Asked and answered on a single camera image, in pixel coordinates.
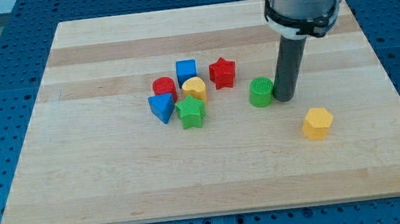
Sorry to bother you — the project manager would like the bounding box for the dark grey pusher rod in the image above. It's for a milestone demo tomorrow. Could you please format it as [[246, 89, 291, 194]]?
[[273, 37, 306, 102]]

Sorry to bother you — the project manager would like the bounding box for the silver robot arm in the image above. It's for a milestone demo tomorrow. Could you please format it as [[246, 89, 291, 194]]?
[[264, 0, 341, 102]]

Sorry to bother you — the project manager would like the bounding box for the yellow hexagon block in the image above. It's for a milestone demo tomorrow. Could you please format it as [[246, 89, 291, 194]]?
[[302, 107, 334, 141]]

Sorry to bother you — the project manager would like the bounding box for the green cylinder block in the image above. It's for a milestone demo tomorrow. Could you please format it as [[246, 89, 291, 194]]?
[[249, 77, 273, 108]]

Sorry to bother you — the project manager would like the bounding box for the red star block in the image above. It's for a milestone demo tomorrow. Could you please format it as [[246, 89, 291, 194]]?
[[209, 57, 236, 90]]

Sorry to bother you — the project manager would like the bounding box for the yellow heart block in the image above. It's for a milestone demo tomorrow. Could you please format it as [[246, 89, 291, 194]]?
[[182, 76, 207, 102]]

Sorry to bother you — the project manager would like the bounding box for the blue cube block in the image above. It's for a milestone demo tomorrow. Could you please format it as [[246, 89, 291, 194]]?
[[175, 59, 197, 88]]

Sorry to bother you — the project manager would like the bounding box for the green star block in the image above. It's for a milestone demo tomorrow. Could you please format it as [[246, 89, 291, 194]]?
[[175, 95, 206, 130]]

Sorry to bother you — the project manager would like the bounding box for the red cylinder block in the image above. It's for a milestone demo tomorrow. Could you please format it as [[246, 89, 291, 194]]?
[[152, 76, 178, 102]]

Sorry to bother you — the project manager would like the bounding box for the blue triangle block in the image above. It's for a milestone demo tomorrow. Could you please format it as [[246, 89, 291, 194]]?
[[148, 93, 174, 124]]

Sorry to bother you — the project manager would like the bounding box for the wooden board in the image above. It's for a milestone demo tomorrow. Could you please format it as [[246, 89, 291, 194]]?
[[1, 0, 400, 224]]

